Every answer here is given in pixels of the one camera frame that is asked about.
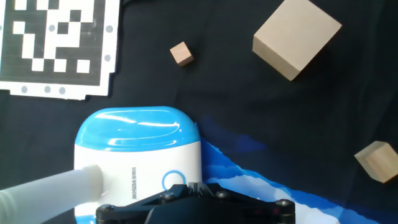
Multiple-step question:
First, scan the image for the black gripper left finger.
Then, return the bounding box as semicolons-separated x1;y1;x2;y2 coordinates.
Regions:
95;183;196;224

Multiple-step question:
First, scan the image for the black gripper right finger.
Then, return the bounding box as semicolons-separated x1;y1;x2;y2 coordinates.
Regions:
198;182;296;224

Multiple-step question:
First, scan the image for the blue and white desk lamp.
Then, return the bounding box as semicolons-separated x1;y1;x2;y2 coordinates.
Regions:
0;106;203;224

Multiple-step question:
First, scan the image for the blue mountain print mat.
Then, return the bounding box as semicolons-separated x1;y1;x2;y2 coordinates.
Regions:
197;114;398;224

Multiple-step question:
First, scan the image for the black table cloth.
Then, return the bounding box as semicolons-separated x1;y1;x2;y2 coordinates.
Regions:
0;0;398;224

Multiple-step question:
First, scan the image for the medium wooden cube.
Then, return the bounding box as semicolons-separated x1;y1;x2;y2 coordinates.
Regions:
354;140;398;184

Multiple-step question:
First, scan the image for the tiny wooden cube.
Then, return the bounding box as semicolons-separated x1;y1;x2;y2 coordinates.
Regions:
169;41;195;68

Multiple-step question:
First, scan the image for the large wooden cube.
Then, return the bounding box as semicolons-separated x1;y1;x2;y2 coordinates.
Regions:
252;0;343;82

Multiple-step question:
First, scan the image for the black white fiducial marker board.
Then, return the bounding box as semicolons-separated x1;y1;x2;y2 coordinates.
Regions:
0;0;121;101

